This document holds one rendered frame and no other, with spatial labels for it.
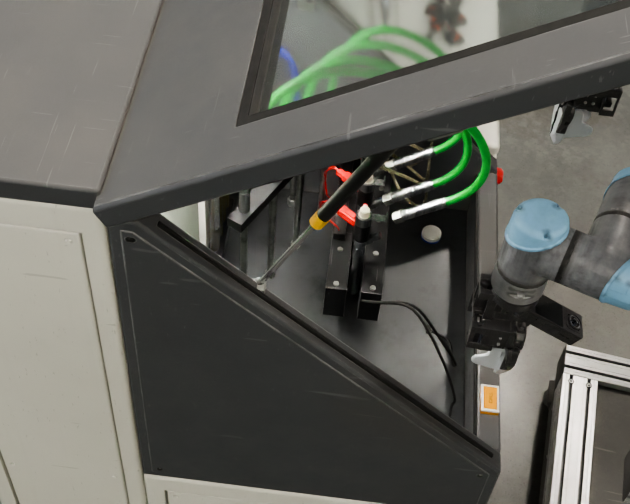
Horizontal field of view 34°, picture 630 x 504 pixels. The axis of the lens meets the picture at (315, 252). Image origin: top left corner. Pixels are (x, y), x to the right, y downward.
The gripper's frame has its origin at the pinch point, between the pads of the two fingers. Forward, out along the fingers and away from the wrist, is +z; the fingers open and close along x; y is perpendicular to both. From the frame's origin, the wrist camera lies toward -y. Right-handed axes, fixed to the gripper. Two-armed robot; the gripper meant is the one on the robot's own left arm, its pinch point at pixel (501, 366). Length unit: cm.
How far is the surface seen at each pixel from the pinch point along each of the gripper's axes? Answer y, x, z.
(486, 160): 7.4, -20.9, -23.4
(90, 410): 62, 14, 7
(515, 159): -25, -156, 105
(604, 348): -51, -84, 105
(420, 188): 15.6, -29.0, -6.9
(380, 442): 17.3, 13.3, 5.6
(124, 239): 54, 14, -36
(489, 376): -0.1, -4.9, 10.7
